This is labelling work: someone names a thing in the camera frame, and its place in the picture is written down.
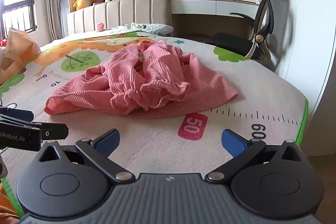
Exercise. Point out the white quilted pillow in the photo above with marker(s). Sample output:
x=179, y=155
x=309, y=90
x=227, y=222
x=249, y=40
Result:
x=157, y=27

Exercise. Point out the pink ribbed garment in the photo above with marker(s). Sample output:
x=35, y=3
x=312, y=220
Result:
x=157, y=74

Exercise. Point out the beige padded headboard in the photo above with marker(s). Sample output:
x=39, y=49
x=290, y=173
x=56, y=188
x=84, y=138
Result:
x=126, y=11

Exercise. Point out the printed giraffe play mat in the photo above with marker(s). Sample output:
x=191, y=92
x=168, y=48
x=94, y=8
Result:
x=157, y=132

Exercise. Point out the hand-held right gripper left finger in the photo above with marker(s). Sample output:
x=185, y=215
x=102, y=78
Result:
x=108, y=142

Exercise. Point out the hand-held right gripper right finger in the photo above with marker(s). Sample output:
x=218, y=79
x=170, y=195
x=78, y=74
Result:
x=233, y=142

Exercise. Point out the black office chair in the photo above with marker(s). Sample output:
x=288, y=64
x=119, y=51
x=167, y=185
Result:
x=265, y=19

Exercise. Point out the white wooden desk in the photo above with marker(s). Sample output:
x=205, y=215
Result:
x=194, y=6

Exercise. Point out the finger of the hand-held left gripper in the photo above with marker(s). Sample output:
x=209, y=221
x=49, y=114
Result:
x=53, y=131
x=18, y=114

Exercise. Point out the small pink object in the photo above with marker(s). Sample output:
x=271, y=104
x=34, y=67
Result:
x=100, y=26

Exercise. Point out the orange beige cloth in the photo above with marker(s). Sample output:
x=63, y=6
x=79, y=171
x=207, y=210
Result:
x=19, y=45

